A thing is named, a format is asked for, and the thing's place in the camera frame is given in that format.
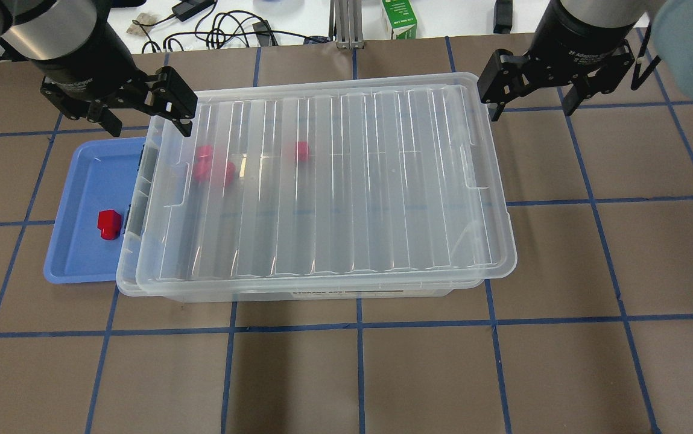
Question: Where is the green white carton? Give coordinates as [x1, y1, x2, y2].
[380, 0, 419, 40]

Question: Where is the black power adapter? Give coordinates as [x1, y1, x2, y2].
[171, 0, 217, 22]

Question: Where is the clear plastic storage box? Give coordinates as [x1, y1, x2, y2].
[116, 90, 486, 302]

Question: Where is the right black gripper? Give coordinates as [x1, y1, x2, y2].
[478, 16, 635, 122]

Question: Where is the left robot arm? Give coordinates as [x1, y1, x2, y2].
[0, 1, 198, 137]

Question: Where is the blue plastic tray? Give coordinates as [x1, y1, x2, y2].
[43, 137, 145, 284]

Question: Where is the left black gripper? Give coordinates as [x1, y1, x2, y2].
[40, 24, 198, 137]

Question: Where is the clear plastic box lid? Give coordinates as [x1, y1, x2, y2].
[134, 72, 517, 295]

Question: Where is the aluminium frame post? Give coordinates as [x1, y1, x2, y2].
[329, 0, 364, 49]

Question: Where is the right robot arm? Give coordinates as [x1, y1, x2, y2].
[478, 1, 693, 121]

